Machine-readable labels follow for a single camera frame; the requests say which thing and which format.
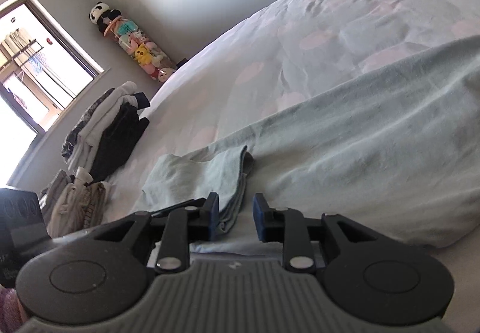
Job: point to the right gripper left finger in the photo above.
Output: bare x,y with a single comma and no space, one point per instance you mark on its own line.
94,275

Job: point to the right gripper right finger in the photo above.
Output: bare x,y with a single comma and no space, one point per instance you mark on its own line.
367,274

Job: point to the light blue garment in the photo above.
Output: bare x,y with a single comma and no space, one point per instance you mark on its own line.
396,150

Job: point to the near folded clothes stack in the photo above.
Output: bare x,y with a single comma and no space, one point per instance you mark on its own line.
73,202

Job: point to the plush toy column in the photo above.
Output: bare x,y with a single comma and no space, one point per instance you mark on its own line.
112,24

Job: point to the polka dot bed sheet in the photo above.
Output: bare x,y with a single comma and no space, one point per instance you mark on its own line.
285,54

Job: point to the window with dark frame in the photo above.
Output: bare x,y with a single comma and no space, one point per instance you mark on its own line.
43,72

